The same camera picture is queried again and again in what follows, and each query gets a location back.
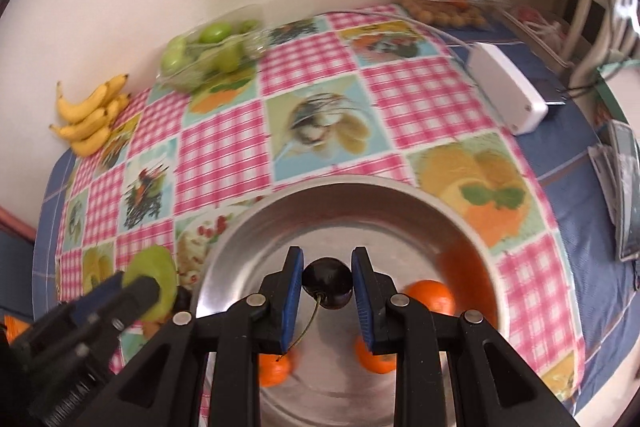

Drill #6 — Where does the green mango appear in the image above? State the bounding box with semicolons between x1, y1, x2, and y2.
122;245;178;322

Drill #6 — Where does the dark cherry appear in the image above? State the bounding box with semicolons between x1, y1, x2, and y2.
274;257;355;363

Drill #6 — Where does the orange tangerine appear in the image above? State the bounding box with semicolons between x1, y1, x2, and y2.
402;280;457;317
354;336;397;374
258;349;297;388

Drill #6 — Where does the bottom yellow banana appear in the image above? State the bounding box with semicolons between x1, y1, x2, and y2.
70;126;112;157

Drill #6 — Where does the yellow banana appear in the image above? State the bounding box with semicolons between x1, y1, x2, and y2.
56;81;107;124
103;74;128;106
70;126;112;157
49;108;108;142

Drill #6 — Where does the silver metal bowl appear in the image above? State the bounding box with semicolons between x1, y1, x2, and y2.
194;176;510;426

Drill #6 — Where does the middle yellow banana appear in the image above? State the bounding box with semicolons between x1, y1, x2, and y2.
49;108;108;142

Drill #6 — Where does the top yellow banana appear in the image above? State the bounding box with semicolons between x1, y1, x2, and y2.
56;81;107;124

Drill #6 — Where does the back yellow banana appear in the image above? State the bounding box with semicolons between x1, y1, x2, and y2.
103;74;128;106

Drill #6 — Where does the stack of papers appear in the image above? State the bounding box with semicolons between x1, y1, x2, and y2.
588;120;639;262

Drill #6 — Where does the white rectangular device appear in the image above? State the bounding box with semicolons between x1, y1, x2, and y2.
466;42;548;135

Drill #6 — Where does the green plums plastic tray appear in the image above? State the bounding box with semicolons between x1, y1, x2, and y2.
156;4;270;93

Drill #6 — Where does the patterned checkered tablecloth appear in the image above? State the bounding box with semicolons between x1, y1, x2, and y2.
32;4;639;412

